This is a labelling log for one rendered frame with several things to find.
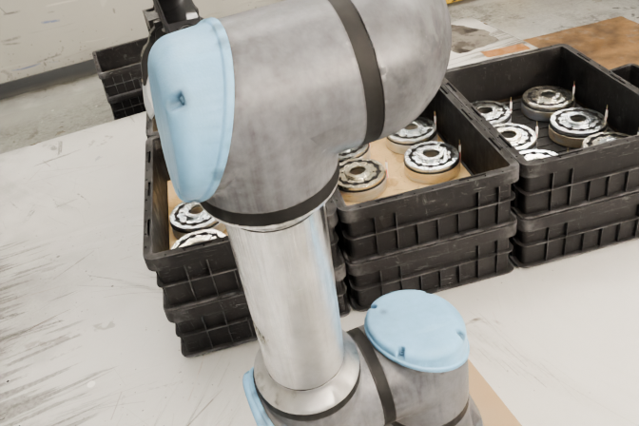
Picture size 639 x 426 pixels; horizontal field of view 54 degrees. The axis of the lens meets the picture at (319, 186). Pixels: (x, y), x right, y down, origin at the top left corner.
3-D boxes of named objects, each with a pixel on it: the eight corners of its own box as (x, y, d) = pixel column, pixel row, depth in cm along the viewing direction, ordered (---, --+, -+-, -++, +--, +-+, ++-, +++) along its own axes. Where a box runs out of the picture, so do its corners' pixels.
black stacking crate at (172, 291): (346, 272, 102) (338, 216, 96) (165, 319, 99) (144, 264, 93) (300, 154, 135) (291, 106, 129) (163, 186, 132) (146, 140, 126)
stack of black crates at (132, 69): (204, 116, 308) (181, 28, 283) (220, 142, 284) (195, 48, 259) (123, 141, 298) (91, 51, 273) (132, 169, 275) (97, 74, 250)
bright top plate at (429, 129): (445, 134, 125) (445, 131, 124) (398, 148, 123) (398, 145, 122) (422, 113, 133) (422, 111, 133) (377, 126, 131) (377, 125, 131)
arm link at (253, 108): (397, 441, 75) (383, 28, 39) (280, 494, 72) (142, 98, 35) (356, 361, 84) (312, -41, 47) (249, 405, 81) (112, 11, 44)
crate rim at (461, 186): (523, 180, 100) (524, 167, 99) (341, 225, 97) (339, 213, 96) (432, 83, 133) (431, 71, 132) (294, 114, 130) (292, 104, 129)
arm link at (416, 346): (490, 405, 77) (490, 329, 69) (390, 451, 74) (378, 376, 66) (439, 338, 86) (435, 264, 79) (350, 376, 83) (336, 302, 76)
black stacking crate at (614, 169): (682, 185, 109) (695, 127, 102) (521, 226, 106) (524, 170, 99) (560, 93, 141) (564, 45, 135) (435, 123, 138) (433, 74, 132)
